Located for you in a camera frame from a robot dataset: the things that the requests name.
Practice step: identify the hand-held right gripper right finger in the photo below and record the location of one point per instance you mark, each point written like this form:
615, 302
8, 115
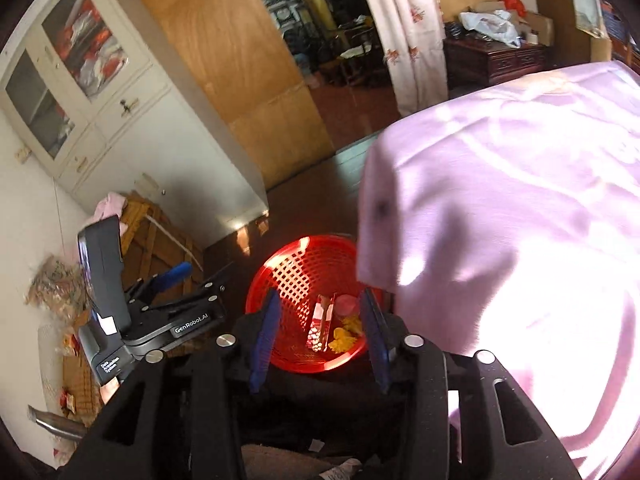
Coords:
376, 345

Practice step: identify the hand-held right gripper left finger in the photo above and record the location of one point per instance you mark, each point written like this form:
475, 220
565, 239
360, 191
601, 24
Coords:
264, 345

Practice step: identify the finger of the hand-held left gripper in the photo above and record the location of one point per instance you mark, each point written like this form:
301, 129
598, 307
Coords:
172, 275
200, 292

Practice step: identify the red mesh plastic basket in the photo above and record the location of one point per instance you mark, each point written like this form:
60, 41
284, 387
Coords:
295, 280

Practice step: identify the yellow fruit peel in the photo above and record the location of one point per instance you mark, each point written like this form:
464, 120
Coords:
345, 337

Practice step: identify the clear bag of snacks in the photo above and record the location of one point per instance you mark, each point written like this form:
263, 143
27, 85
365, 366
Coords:
57, 285

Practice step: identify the pink round lid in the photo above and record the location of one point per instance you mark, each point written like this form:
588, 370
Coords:
346, 305

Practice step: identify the red snack wrapper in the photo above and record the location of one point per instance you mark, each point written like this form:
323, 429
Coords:
320, 325

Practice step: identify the pink cloth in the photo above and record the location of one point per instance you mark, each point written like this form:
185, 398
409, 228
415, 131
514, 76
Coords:
110, 207

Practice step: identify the white glass-door cabinet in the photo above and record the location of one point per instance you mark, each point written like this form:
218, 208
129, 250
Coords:
165, 160

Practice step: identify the metal pipe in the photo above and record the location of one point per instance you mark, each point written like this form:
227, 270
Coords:
60, 422

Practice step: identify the pink blanket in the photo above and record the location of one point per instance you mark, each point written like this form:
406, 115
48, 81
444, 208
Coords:
510, 220

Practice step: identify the light wooden door panel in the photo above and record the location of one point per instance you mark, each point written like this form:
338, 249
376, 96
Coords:
235, 70

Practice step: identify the dark wooden chair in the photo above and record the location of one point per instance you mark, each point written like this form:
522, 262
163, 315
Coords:
357, 55

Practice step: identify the dark wooden low table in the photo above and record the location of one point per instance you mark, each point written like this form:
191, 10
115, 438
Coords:
495, 65

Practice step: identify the white floral curtain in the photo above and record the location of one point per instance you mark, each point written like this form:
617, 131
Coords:
410, 35

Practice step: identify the white plastic bag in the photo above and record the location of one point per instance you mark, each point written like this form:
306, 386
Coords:
487, 25

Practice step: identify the cardboard box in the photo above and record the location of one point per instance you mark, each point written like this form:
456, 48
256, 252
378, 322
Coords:
540, 27

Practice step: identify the red plastic bag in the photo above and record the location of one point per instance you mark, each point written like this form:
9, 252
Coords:
512, 5

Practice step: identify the blue plastic crate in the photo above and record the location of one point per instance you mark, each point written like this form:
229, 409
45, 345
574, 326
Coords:
617, 15

